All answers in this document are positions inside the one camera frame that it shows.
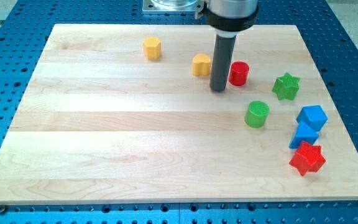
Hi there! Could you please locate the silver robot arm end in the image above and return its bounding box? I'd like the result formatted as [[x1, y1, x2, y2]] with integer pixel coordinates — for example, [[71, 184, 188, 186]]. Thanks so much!
[[195, 0, 259, 39]]

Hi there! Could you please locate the blue cube block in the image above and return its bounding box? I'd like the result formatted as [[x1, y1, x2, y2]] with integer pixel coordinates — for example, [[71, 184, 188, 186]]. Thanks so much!
[[296, 105, 328, 131]]

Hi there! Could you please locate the yellow heart block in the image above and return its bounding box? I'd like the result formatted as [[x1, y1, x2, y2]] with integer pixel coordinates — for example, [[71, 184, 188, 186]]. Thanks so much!
[[192, 54, 211, 76]]

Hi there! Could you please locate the light wooden board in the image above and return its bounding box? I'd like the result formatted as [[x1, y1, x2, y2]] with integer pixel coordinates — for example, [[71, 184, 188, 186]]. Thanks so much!
[[0, 24, 358, 205]]

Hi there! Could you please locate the yellow hexagon block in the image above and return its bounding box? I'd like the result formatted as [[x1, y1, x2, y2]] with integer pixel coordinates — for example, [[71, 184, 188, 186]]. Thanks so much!
[[143, 37, 162, 60]]

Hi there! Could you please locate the red cylinder block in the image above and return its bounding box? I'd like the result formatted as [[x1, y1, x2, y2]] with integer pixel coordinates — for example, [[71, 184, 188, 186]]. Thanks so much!
[[229, 61, 250, 86]]

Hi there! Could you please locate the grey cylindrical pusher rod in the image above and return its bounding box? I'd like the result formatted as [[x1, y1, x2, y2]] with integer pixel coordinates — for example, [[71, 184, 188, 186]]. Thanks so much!
[[209, 35, 236, 92]]

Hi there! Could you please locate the green cylinder block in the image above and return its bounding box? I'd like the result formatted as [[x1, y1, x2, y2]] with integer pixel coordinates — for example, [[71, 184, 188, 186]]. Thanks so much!
[[244, 101, 270, 128]]

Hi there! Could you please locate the green star block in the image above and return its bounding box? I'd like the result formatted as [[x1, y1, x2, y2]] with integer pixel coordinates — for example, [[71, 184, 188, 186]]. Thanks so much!
[[272, 73, 300, 100]]

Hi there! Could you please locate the blue triangle block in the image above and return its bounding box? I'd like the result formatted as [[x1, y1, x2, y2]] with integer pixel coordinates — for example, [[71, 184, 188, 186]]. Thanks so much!
[[289, 121, 319, 149]]

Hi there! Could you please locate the red star block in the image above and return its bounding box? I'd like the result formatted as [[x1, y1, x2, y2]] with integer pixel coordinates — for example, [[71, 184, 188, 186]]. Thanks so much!
[[289, 141, 326, 176]]

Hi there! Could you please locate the blue perforated table plate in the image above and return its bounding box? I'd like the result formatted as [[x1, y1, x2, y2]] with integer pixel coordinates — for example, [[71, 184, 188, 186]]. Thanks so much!
[[0, 1, 358, 223]]

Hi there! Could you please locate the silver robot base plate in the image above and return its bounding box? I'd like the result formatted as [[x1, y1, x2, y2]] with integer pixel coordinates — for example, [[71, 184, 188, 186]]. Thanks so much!
[[142, 0, 202, 13]]

